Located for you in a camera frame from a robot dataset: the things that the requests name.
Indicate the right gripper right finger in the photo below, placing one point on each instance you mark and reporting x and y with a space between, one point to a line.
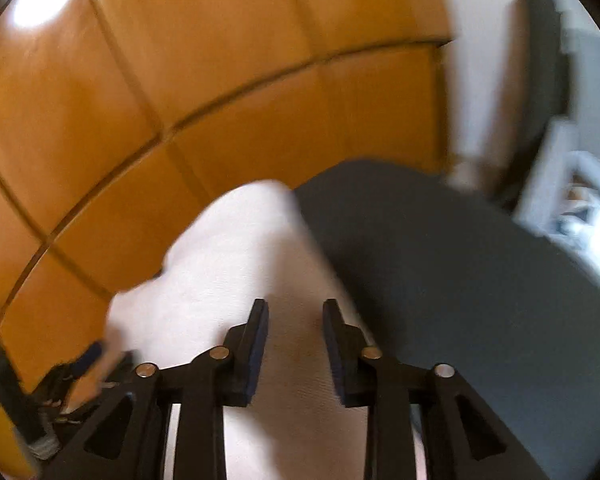
462 436

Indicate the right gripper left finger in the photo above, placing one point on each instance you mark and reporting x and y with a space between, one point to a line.
225 375

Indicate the beige knit sweater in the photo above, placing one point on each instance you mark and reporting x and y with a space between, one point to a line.
251 243

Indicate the grey yellow blue chair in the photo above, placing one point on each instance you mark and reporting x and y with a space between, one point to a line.
570 151

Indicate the black rolled mat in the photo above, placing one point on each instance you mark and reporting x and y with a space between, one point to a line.
535 88

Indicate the wooden cabinet wall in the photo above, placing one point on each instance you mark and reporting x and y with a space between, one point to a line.
120 120

